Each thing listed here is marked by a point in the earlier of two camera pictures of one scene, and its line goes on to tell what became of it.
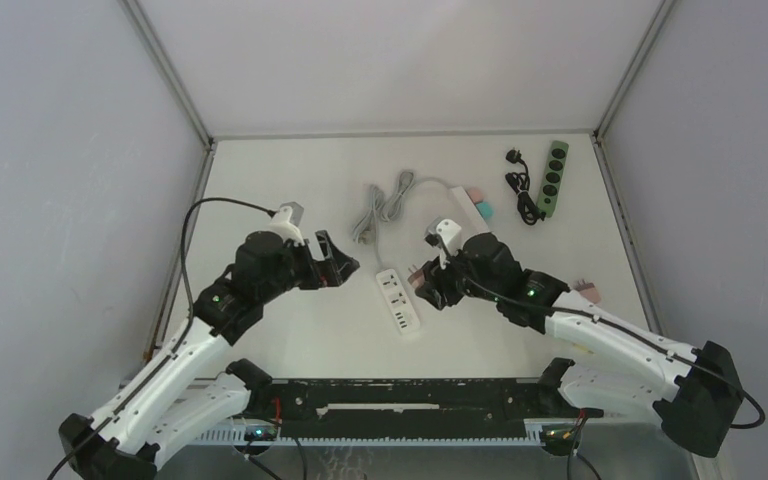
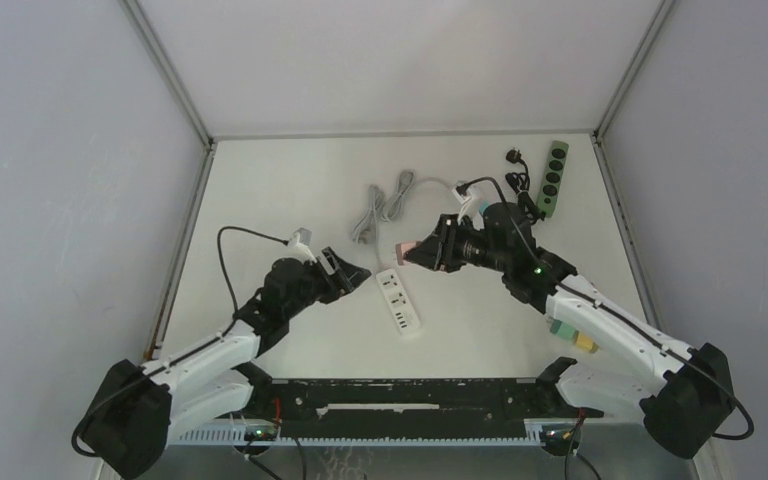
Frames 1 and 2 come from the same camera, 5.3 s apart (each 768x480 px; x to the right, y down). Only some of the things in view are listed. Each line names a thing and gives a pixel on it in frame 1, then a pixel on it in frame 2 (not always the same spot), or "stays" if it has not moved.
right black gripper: x=437 y=277 → x=428 y=253
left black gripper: x=329 y=272 → x=349 y=276
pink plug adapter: x=417 y=278 → x=401 y=248
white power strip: x=398 y=301 stays
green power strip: x=552 y=178 stays
